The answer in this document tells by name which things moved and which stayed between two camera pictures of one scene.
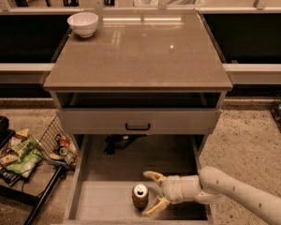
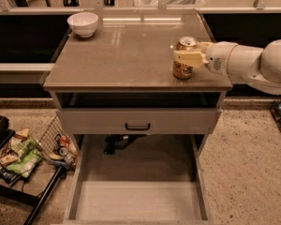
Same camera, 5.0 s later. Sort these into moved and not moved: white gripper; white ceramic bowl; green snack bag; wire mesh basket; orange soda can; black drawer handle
Moved: orange soda can; white gripper
Not moved: wire mesh basket; green snack bag; black drawer handle; white ceramic bowl
